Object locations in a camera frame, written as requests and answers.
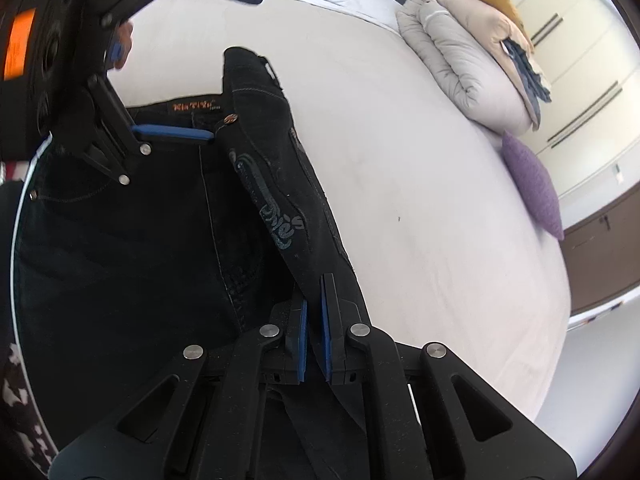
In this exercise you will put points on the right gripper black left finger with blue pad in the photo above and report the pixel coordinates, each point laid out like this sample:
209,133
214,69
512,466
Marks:
202,417

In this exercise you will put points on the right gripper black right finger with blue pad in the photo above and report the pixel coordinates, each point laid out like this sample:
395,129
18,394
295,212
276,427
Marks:
426,414

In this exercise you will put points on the black denim pants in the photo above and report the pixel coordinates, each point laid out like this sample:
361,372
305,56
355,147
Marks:
109,282

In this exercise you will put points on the white bed mattress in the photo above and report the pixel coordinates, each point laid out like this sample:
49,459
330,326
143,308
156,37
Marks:
440,239

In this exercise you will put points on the dark brown door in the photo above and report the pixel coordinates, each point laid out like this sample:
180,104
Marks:
602,253

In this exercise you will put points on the folded beige duvet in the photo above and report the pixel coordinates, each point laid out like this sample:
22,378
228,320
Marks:
460,42

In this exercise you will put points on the purple cushion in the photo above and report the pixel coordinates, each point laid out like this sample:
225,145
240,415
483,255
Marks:
534,184

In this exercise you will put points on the white wardrobe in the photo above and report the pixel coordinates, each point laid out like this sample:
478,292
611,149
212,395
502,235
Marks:
591,60

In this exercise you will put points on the folded blue jeans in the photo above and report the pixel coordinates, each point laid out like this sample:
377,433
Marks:
531,77

